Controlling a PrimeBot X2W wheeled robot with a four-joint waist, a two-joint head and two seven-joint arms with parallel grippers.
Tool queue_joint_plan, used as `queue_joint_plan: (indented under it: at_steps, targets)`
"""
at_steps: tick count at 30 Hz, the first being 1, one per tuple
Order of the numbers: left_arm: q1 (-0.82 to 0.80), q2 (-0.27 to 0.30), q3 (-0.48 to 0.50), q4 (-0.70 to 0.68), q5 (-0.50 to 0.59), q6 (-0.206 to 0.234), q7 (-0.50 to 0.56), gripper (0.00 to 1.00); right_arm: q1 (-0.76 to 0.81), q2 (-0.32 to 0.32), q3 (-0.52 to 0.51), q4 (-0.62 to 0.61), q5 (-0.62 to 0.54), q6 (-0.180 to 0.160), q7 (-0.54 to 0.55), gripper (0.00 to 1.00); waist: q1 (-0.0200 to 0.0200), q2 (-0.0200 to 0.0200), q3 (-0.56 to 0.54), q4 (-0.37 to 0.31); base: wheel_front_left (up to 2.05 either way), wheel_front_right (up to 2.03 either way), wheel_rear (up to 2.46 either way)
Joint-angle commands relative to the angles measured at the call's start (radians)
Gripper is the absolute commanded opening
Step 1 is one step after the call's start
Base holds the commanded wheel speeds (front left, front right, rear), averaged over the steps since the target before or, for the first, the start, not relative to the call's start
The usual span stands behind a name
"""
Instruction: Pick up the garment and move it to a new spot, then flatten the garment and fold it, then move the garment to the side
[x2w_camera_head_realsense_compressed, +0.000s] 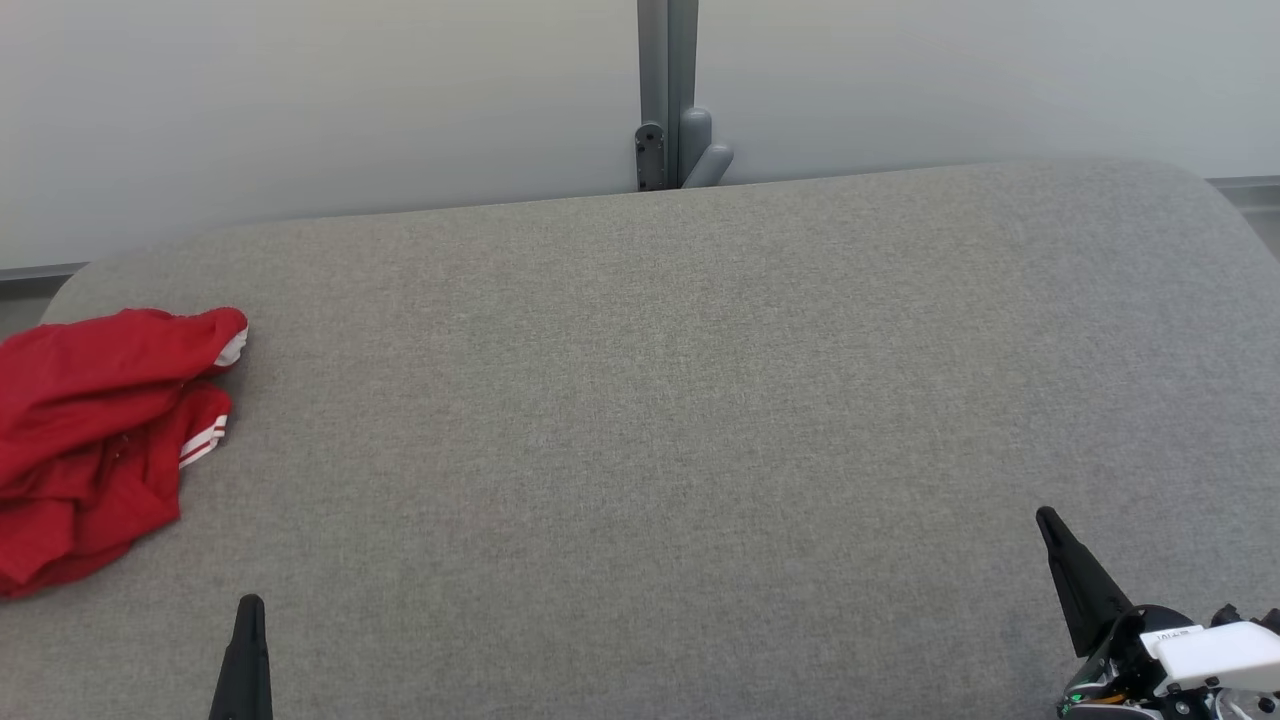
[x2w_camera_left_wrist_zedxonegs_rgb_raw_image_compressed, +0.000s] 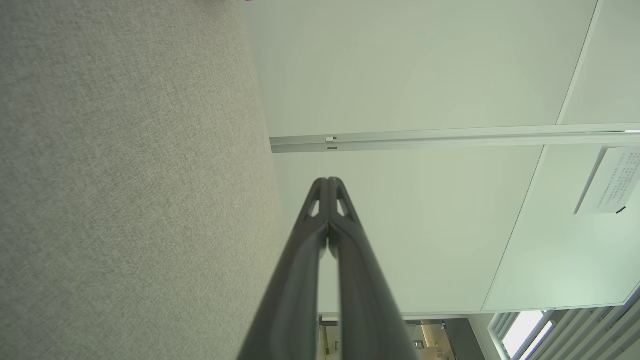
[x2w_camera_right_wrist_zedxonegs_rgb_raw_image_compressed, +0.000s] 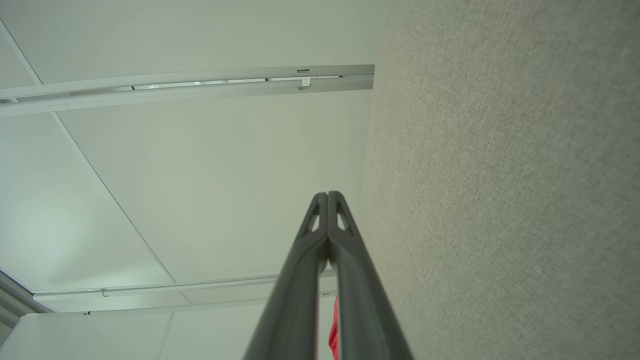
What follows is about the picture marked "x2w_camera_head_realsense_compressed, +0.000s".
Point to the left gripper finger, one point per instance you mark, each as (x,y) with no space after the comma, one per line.
(245,670)

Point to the dark grey metal bracket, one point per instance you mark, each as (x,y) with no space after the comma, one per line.
(650,155)

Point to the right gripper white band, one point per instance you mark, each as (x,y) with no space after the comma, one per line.
(1200,660)

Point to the red white striped jersey shirt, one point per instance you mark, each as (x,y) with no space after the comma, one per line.
(100,500)

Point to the grey fabric sofa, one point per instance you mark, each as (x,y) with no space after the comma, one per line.
(640,450)

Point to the grey metal post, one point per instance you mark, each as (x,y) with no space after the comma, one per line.
(667,60)

